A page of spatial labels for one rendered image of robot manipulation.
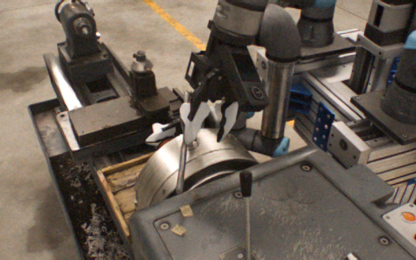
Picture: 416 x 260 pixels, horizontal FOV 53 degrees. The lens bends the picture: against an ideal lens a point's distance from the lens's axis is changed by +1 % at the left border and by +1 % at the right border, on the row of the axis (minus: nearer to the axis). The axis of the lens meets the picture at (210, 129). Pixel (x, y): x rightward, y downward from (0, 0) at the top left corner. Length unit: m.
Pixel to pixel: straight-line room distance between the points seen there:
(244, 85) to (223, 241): 0.27
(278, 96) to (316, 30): 0.41
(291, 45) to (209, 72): 0.49
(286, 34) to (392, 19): 0.39
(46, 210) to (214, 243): 1.97
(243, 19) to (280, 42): 0.49
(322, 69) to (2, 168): 2.15
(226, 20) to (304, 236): 0.39
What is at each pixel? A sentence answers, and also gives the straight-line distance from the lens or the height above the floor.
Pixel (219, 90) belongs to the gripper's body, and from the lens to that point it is 0.69.
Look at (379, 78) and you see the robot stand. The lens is 1.46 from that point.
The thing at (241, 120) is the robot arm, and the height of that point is 1.06.
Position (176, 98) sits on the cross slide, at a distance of 1.58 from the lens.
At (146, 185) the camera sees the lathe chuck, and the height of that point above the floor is 1.16.
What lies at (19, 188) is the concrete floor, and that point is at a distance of 2.82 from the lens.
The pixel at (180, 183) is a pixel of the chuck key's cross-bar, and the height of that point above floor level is 1.34.
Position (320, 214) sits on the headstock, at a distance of 0.79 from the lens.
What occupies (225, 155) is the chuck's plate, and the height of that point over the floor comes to 1.23.
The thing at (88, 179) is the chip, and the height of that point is 0.54.
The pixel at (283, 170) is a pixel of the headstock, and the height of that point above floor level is 1.25.
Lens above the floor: 1.84
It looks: 38 degrees down
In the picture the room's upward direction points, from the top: straight up
